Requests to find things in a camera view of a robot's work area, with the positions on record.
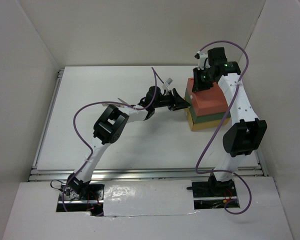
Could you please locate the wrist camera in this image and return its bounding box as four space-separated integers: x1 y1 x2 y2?
194 51 208 70
162 78 173 92

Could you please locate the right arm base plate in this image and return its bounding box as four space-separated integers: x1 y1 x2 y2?
186 181 237 198

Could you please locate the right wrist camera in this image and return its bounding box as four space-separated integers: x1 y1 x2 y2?
194 51 208 70

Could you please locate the red top drawer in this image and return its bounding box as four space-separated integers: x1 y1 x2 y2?
185 77 228 117

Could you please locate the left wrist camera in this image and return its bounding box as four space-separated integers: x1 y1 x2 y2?
162 78 173 92

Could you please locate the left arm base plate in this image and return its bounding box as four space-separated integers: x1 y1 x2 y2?
64 184 105 204

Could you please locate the green drawer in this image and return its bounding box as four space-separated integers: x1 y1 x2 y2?
184 90 228 124

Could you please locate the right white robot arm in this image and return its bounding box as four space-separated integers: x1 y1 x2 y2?
192 47 267 196

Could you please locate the yellow bottom drawer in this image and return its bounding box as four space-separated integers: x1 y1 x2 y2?
185 109 221 132

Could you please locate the white foam board cover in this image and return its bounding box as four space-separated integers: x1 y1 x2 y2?
103 180 195 217

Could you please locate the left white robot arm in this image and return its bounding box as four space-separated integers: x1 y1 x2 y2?
66 86 190 200

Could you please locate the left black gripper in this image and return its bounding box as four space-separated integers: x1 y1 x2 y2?
153 88 190 112

